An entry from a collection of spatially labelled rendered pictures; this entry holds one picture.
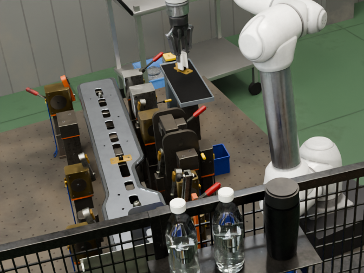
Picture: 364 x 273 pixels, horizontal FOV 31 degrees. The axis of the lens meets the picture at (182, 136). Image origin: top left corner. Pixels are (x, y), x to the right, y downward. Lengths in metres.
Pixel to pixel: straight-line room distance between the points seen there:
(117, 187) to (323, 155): 0.75
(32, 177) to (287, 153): 1.33
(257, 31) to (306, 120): 2.66
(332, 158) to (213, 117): 1.06
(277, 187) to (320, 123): 3.24
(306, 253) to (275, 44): 0.76
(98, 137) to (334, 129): 2.19
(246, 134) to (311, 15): 1.18
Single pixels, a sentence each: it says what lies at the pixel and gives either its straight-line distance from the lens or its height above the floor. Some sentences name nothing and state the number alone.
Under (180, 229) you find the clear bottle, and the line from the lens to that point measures 1.31.
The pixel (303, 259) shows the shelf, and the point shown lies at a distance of 1.46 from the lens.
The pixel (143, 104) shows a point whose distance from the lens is 2.72.
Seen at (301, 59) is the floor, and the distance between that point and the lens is 5.43.
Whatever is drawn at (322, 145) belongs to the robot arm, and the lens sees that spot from 2.42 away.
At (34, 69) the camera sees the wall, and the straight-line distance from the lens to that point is 5.35.
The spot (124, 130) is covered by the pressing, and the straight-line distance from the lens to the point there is 2.74.
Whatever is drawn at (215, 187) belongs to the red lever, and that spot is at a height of 1.14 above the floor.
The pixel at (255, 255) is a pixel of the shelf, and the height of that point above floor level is 1.43.
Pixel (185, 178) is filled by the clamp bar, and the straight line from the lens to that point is 2.10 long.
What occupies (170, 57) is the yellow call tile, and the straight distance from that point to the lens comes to 2.93.
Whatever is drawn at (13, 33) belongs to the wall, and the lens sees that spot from 5.21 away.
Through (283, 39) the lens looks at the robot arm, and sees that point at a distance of 2.04.
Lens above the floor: 2.44
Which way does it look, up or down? 33 degrees down
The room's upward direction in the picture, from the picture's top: 6 degrees counter-clockwise
